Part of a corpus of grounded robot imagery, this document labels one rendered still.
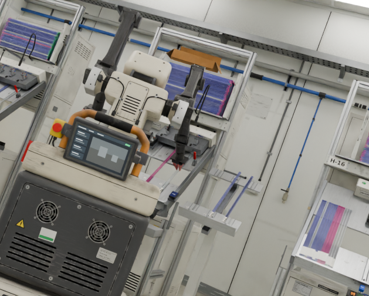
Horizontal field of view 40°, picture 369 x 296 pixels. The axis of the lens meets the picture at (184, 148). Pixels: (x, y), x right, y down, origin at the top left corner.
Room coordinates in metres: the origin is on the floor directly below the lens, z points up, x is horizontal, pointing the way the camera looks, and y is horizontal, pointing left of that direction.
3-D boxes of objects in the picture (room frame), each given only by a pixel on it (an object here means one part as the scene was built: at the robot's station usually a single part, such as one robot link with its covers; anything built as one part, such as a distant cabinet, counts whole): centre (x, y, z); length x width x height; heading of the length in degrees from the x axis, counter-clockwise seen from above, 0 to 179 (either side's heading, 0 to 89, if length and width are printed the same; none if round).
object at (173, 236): (3.68, 0.09, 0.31); 0.70 x 0.65 x 0.62; 71
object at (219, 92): (3.55, 0.08, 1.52); 0.51 x 0.13 x 0.27; 71
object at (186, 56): (3.87, 0.08, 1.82); 0.68 x 0.30 x 0.20; 71
